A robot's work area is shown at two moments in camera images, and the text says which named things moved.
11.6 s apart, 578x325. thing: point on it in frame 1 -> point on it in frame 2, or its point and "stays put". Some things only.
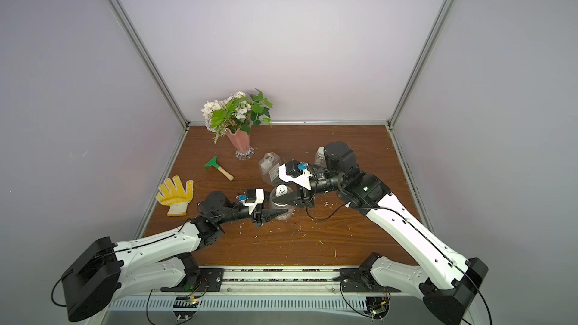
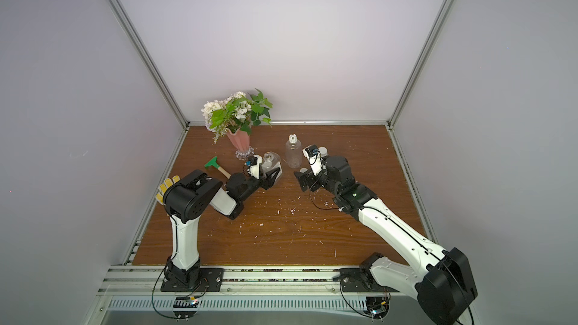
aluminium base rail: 269,289 stays put
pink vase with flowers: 234,116 stays put
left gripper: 259,218 -> 267,183
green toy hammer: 214,162 stays put
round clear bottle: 279,190 -> 293,154
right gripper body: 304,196 -> 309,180
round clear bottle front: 320,159 stays put
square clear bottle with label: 269,166 stays put
